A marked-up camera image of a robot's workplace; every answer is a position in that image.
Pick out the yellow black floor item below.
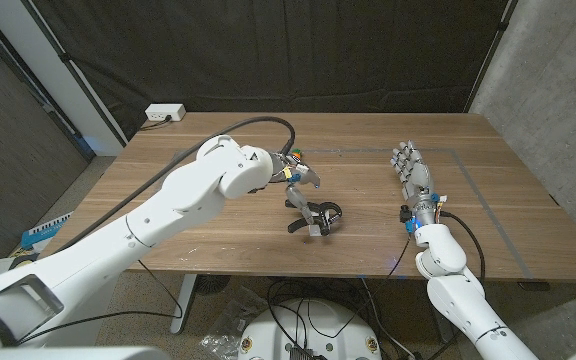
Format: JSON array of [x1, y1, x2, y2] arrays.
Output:
[[7, 247, 40, 262]]

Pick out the clear plastic bag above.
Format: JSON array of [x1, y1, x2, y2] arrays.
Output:
[[198, 299, 250, 360]]

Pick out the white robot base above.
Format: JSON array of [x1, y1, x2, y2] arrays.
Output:
[[237, 298, 383, 360]]

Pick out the black curtain backdrop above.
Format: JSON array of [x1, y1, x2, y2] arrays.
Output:
[[20, 0, 519, 144]]

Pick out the blue toy keyboard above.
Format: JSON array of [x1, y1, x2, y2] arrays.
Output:
[[20, 211, 73, 250]]

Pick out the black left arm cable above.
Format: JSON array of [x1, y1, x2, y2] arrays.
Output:
[[57, 115, 297, 252]]

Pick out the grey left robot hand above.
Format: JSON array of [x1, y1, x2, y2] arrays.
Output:
[[266, 151, 322, 226]]

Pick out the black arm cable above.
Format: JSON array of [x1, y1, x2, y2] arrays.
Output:
[[57, 115, 297, 252], [440, 210, 487, 282]]

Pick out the grey table leg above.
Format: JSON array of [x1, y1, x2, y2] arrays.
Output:
[[425, 287, 457, 345]]

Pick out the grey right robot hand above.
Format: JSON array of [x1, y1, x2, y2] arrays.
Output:
[[390, 140, 447, 234]]

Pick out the black round floor fan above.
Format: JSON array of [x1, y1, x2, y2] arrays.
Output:
[[195, 274, 232, 297]]

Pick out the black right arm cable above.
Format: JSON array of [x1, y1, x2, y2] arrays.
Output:
[[440, 210, 487, 282]]

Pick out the white power strip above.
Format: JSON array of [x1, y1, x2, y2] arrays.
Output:
[[144, 103, 187, 122]]

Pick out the white table leg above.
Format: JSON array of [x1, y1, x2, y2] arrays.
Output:
[[170, 273, 199, 335]]

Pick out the black backdrop stand pole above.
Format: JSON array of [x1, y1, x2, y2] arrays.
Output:
[[20, 0, 129, 146], [462, 0, 519, 114]]

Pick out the black grip strengthener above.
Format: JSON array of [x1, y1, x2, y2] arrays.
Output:
[[284, 198, 343, 237]]

